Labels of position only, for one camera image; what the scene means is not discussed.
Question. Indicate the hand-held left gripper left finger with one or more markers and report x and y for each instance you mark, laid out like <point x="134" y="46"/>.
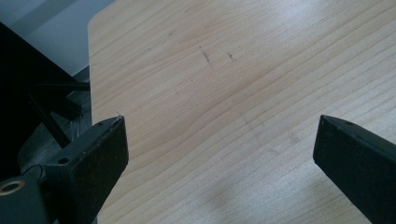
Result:
<point x="90" y="161"/>

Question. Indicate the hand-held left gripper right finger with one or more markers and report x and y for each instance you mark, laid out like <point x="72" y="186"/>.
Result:
<point x="358" y="158"/>

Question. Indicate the black metal stand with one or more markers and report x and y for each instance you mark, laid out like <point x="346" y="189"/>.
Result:
<point x="21" y="84"/>

